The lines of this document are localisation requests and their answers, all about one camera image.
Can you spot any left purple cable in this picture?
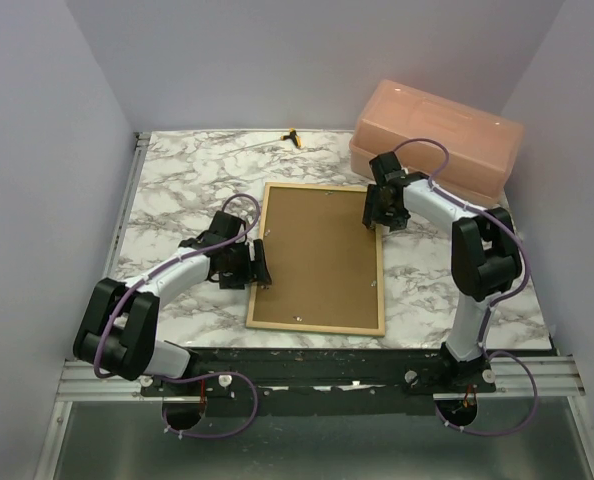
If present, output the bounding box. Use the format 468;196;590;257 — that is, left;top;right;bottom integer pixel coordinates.
92;193;263;441

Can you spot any yellow black hex key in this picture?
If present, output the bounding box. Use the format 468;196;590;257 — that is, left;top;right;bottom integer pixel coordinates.
228;128;302;154

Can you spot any aluminium rail left side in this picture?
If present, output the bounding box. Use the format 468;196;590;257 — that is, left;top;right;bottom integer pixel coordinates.
102;132;152;278

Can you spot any pink translucent plastic box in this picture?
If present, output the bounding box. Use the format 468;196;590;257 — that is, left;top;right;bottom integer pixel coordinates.
349;80;524;207

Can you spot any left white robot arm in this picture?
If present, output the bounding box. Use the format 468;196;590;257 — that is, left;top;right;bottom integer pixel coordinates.
73;211;272;395

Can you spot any wooden picture frame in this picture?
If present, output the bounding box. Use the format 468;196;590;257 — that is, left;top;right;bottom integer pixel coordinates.
245;181;387;337

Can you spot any brown frame backing board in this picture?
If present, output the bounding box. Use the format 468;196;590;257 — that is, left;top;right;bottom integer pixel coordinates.
251;187;381;329

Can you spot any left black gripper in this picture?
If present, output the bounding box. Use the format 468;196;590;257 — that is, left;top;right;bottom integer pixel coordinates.
221;239;271;290

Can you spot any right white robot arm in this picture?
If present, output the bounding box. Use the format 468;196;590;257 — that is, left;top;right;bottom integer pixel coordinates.
362;152;522;392

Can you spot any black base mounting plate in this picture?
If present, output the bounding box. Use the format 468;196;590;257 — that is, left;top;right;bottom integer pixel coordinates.
141;347;496;417

